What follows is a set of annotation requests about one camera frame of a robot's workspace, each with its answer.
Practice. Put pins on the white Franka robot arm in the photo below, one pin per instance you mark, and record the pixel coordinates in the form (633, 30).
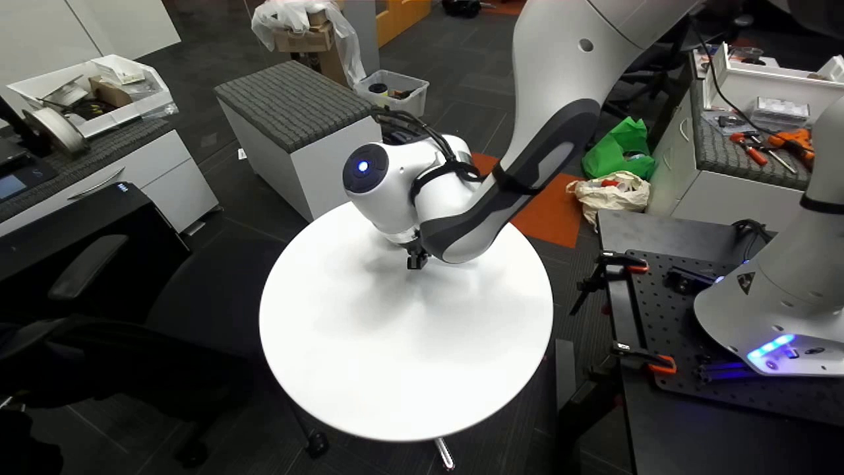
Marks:
(561, 53)

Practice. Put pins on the green bag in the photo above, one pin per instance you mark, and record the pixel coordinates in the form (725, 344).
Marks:
(621, 150)

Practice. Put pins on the white plastic bin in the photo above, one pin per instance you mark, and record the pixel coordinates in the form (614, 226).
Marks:
(395, 93)

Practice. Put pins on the white cabinet with gray top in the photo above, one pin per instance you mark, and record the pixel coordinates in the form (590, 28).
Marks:
(728, 175)

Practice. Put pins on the yellow cabinet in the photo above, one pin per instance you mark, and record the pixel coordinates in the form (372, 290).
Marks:
(399, 16)

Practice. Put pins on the black perforated robot base table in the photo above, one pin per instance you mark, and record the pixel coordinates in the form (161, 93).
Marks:
(728, 406)

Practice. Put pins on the metal table leg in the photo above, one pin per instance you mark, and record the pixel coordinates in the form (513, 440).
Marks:
(443, 453)

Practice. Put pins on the white ottoman with gray cushion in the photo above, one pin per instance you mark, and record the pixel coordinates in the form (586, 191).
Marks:
(290, 134)

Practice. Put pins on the tape roll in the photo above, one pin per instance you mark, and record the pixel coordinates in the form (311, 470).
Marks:
(54, 130)

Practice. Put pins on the dark office chair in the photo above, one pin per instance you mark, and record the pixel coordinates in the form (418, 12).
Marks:
(114, 326)

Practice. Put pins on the white tray box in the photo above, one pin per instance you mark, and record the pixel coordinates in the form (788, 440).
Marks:
(96, 93)

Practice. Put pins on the white desk cabinet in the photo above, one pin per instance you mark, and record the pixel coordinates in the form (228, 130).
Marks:
(133, 172)

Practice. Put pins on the white printed bag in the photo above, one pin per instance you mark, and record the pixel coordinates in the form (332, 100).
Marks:
(609, 195)

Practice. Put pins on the white plastic bag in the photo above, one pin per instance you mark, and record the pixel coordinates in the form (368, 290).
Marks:
(285, 16)

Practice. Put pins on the orange hand tool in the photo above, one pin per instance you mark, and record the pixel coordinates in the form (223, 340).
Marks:
(780, 147)

